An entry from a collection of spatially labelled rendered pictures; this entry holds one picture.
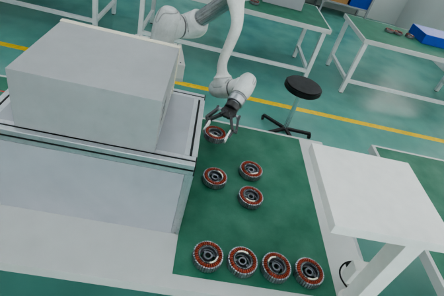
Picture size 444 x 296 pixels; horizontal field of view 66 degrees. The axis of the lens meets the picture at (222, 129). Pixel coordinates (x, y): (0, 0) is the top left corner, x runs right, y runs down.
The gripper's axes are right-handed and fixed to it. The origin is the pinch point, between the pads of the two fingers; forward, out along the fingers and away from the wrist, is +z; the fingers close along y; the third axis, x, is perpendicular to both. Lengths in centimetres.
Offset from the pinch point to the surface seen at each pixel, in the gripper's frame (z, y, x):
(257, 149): -9.7, -20.9, -14.5
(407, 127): -215, -152, -193
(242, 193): 22.8, -25.8, 5.2
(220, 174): 18.5, -12.5, 2.1
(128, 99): 35, 11, 67
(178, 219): 49, -10, 22
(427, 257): 6, -111, -6
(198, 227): 46, -17, 12
